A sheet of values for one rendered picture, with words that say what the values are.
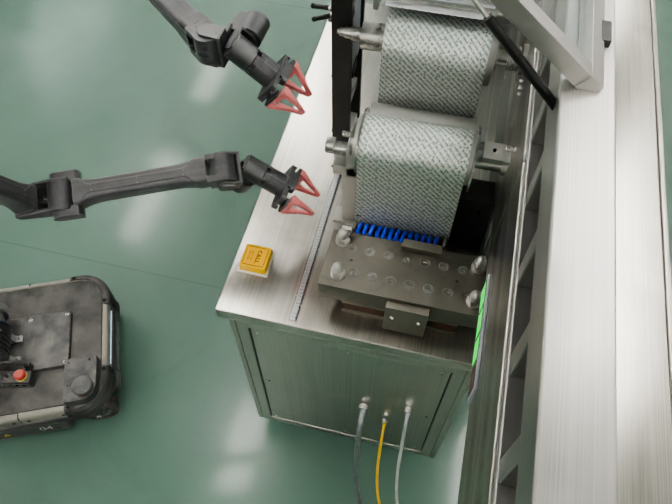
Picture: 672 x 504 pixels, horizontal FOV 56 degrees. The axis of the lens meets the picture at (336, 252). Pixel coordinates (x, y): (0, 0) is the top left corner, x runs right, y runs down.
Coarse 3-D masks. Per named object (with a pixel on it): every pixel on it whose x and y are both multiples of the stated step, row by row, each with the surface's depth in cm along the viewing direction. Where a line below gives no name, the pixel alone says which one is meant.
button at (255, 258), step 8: (248, 248) 165; (256, 248) 165; (264, 248) 165; (248, 256) 164; (256, 256) 164; (264, 256) 164; (240, 264) 162; (248, 264) 162; (256, 264) 162; (264, 264) 162; (256, 272) 163; (264, 272) 163
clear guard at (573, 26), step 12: (540, 0) 91; (552, 0) 93; (564, 0) 96; (576, 0) 99; (552, 12) 92; (564, 12) 95; (576, 12) 97; (564, 24) 93; (576, 24) 96; (576, 36) 95
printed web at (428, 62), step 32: (384, 32) 141; (416, 32) 140; (448, 32) 139; (480, 32) 138; (384, 64) 145; (416, 64) 143; (448, 64) 141; (480, 64) 139; (384, 96) 153; (416, 96) 151; (448, 96) 149; (384, 128) 136; (416, 128) 135; (448, 128) 136; (384, 160) 137; (416, 160) 135; (448, 160) 134
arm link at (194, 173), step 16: (192, 160) 145; (208, 160) 146; (224, 160) 145; (64, 176) 145; (80, 176) 148; (112, 176) 145; (128, 176) 145; (144, 176) 144; (160, 176) 144; (176, 176) 144; (192, 176) 144; (208, 176) 144; (224, 176) 144; (80, 192) 144; (96, 192) 144; (112, 192) 144; (128, 192) 145; (144, 192) 146; (80, 208) 145
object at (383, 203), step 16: (368, 192) 147; (384, 192) 145; (400, 192) 144; (416, 192) 143; (432, 192) 141; (448, 192) 140; (368, 208) 152; (384, 208) 150; (400, 208) 149; (416, 208) 147; (432, 208) 146; (448, 208) 145; (384, 224) 155; (400, 224) 154; (416, 224) 152; (432, 224) 151; (448, 224) 149
